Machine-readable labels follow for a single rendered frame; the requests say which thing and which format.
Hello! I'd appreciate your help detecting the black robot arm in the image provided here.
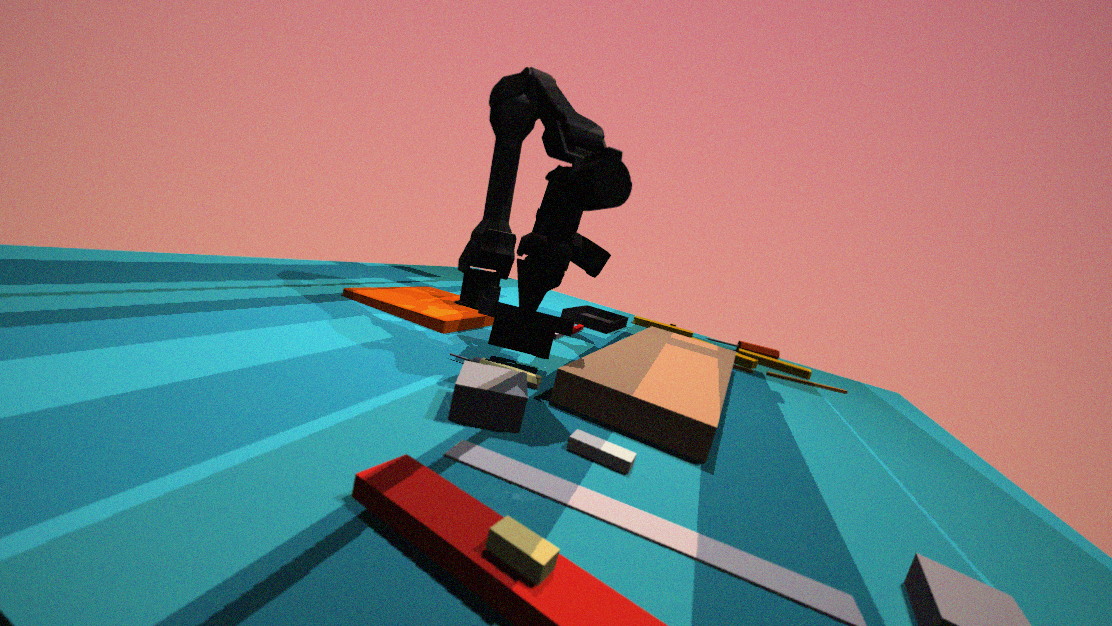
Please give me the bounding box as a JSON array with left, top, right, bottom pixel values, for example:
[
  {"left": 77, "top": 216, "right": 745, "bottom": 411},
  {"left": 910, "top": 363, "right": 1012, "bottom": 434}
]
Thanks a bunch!
[{"left": 454, "top": 67, "right": 632, "bottom": 310}]

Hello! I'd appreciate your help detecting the tan wooden floor panel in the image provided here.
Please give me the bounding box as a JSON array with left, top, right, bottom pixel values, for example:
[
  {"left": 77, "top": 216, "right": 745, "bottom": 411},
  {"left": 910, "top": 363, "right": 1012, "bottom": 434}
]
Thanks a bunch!
[{"left": 550, "top": 326, "right": 736, "bottom": 464}]

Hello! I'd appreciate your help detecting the awl with red handle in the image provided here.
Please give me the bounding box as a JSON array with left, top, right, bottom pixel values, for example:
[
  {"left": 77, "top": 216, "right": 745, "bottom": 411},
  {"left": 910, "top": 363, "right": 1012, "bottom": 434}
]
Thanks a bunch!
[{"left": 553, "top": 322, "right": 584, "bottom": 340}]

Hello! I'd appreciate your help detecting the yellow flat bar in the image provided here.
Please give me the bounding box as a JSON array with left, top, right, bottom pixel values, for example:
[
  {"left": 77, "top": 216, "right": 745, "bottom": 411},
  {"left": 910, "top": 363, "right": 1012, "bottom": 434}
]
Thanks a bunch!
[
  {"left": 633, "top": 316, "right": 693, "bottom": 338},
  {"left": 692, "top": 338, "right": 758, "bottom": 369},
  {"left": 738, "top": 348, "right": 812, "bottom": 380}
]

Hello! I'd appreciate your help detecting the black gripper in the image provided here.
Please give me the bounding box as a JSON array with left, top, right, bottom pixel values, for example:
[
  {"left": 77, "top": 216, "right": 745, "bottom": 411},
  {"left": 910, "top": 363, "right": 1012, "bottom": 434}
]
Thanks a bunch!
[{"left": 517, "top": 203, "right": 580, "bottom": 322}]

